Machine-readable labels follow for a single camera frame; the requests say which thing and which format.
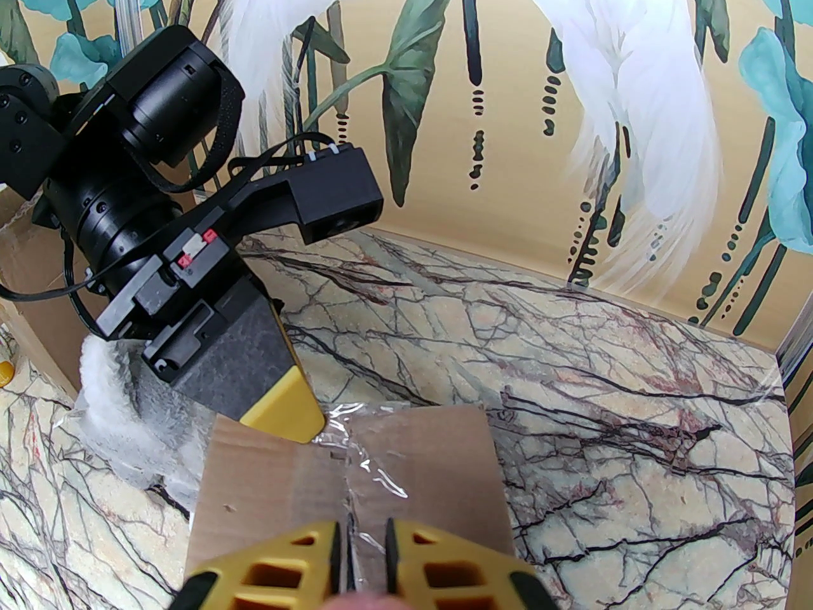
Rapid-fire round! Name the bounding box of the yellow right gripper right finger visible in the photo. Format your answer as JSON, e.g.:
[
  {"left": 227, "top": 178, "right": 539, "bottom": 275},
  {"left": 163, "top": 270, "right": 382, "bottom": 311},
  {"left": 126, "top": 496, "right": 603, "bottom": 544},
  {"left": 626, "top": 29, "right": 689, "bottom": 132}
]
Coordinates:
[{"left": 385, "top": 517, "right": 561, "bottom": 610}]

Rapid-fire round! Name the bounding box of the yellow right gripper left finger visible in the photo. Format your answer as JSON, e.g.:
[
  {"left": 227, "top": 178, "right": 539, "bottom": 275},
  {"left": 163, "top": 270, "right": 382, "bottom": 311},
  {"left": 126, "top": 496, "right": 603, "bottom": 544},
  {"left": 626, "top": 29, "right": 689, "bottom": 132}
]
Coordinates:
[{"left": 180, "top": 522, "right": 342, "bottom": 610}]

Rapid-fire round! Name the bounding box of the brown cardboard box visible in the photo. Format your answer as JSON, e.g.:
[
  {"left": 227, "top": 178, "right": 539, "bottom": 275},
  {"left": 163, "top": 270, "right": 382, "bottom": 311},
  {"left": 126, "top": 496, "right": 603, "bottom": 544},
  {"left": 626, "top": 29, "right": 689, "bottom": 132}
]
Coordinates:
[
  {"left": 186, "top": 404, "right": 513, "bottom": 610},
  {"left": 0, "top": 194, "right": 86, "bottom": 395}
]

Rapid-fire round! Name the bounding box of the grey white plush animal toy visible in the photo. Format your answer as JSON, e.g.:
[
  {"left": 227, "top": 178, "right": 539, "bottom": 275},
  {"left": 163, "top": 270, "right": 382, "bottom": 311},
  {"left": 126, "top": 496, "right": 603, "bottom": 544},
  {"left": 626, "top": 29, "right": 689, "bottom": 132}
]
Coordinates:
[{"left": 79, "top": 334, "right": 213, "bottom": 519}]

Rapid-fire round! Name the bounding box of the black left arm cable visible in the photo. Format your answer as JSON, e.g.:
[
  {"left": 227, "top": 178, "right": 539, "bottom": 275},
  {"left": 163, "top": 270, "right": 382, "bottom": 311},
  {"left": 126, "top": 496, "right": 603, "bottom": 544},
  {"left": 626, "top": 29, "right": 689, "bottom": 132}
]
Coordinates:
[{"left": 0, "top": 67, "right": 332, "bottom": 341}]

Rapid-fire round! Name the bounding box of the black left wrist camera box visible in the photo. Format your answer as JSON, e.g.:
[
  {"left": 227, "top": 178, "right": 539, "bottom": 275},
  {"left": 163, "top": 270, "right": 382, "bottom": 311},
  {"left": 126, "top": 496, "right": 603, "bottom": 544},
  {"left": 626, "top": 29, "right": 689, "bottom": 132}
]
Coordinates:
[{"left": 191, "top": 142, "right": 386, "bottom": 246}]

